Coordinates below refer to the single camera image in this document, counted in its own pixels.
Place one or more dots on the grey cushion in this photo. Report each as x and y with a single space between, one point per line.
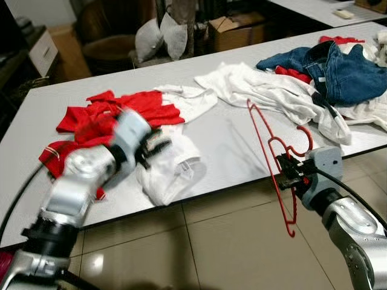
175 37
148 41

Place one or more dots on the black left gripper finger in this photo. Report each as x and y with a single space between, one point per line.
164 150
160 138

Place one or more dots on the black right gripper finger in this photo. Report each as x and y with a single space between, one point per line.
283 159
285 182

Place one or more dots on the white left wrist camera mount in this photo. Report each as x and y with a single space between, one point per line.
130 130

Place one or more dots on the cream knit garment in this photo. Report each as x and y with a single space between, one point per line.
381 48

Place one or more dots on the red plastic hanger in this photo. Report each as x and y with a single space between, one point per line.
310 139

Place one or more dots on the dark round basket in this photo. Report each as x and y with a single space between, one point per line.
109 54

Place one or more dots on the open cardboard box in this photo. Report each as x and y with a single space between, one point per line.
239 33

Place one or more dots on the crumpled white garment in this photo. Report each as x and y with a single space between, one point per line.
369 115
266 90

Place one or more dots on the plain white shirt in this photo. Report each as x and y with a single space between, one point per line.
175 175

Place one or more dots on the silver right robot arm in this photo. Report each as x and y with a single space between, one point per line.
357 232

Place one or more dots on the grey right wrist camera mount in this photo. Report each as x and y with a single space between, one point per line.
326 166

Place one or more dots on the red shirt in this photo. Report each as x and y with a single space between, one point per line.
91 121

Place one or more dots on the blue denim jeans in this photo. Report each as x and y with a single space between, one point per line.
344 78

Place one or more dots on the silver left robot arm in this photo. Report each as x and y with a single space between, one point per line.
72 187

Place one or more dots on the small white object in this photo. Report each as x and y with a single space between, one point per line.
344 13

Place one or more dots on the white storage box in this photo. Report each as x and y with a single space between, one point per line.
43 53

